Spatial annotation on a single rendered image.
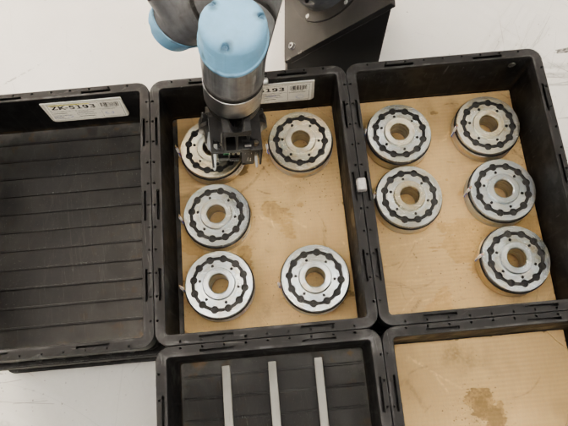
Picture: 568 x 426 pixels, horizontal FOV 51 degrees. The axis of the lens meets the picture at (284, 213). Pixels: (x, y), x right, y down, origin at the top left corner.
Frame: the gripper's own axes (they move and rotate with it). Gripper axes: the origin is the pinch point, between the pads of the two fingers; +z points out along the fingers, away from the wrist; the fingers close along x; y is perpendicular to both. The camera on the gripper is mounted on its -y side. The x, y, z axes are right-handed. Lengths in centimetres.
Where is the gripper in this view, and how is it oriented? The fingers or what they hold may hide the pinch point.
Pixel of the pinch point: (232, 146)
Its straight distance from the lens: 97.7
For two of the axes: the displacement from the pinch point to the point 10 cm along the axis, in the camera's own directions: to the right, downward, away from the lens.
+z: -0.7, 3.2, 9.4
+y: 1.1, 9.4, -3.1
